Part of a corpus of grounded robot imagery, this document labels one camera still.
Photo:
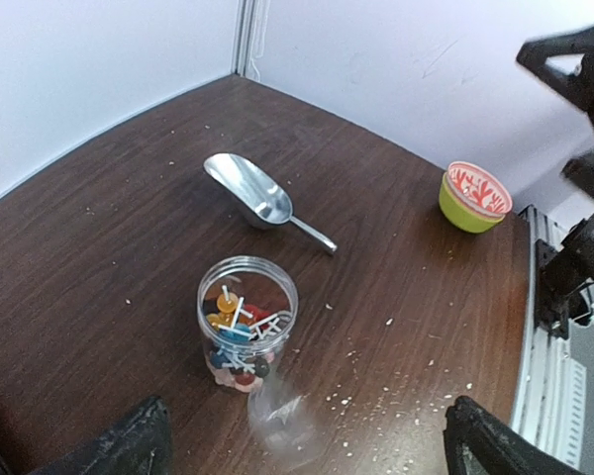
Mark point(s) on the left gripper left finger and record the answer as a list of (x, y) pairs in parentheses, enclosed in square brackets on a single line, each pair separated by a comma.
[(139, 443)]

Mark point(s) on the clear plastic jar lid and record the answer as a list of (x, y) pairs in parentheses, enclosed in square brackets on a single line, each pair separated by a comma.
[(281, 420)]

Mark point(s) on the clear plastic jar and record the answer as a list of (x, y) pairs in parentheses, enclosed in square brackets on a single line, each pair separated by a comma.
[(246, 309)]

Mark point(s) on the green tin orange patterned lid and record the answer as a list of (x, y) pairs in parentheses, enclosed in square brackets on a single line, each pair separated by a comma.
[(473, 199)]

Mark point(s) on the right aluminium frame post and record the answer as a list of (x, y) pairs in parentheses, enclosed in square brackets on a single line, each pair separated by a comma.
[(249, 39)]

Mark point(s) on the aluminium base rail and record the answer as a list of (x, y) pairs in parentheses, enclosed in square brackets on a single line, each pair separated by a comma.
[(550, 399)]

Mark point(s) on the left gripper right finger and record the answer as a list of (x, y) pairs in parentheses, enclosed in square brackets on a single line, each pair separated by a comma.
[(476, 442)]

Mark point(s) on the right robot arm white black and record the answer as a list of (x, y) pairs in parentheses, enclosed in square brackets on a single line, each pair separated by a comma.
[(565, 272)]

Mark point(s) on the metal scoop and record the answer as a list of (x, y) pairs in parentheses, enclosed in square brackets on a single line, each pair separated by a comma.
[(264, 203)]

